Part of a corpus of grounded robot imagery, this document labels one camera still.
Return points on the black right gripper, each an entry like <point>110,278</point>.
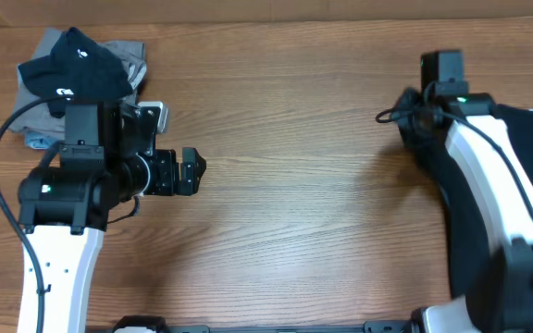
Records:
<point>408,111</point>

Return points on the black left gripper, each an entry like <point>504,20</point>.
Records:
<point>167,184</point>

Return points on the black t-shirt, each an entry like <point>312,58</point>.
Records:
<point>484,208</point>

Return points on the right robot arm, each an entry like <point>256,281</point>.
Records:
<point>501,298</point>

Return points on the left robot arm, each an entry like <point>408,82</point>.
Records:
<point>108,157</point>

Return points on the folded grey garment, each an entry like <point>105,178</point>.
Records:
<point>38,120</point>

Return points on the folded black Nike shirt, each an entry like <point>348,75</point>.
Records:
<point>70,63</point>

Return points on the folded light blue garment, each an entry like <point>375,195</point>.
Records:
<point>40,141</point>

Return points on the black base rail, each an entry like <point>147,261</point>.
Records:
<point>146,323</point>

